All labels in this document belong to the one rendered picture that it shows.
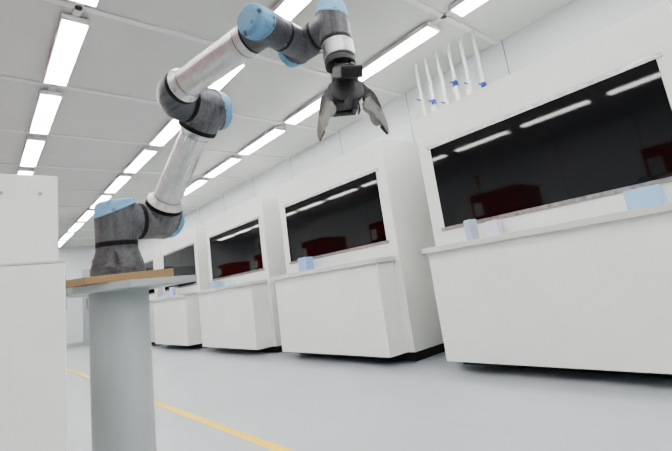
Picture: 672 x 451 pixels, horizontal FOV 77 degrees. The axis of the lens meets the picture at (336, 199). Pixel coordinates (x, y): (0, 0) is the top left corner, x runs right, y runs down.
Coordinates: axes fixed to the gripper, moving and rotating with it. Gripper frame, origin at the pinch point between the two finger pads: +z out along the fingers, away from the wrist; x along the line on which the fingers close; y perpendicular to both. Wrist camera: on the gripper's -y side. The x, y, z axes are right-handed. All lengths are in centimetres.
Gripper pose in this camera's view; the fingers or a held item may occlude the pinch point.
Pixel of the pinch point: (354, 136)
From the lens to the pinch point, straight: 91.5
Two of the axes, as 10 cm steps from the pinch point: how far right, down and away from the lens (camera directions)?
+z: 1.5, 9.5, -2.6
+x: -9.8, 1.1, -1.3
